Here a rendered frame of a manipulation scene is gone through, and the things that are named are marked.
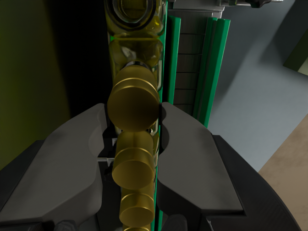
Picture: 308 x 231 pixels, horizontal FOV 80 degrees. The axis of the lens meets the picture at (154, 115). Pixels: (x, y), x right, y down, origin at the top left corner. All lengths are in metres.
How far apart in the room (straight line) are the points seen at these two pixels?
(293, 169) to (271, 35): 1.92
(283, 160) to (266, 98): 1.59
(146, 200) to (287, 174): 2.28
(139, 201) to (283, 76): 0.59
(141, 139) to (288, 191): 2.55
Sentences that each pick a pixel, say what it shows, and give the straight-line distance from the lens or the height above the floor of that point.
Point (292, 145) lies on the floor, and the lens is 2.15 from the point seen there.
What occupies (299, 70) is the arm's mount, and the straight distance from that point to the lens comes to 0.62.
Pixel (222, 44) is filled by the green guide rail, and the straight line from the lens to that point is 0.33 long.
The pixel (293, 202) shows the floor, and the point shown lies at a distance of 2.89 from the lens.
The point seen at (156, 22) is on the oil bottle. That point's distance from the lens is 0.18.
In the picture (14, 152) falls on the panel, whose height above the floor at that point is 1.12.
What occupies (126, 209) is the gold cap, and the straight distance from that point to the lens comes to 0.19.
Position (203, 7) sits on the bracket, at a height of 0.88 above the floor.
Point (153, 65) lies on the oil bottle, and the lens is 0.18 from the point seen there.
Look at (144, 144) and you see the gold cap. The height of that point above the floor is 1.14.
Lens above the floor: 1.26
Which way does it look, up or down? 59 degrees down
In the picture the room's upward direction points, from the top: 174 degrees clockwise
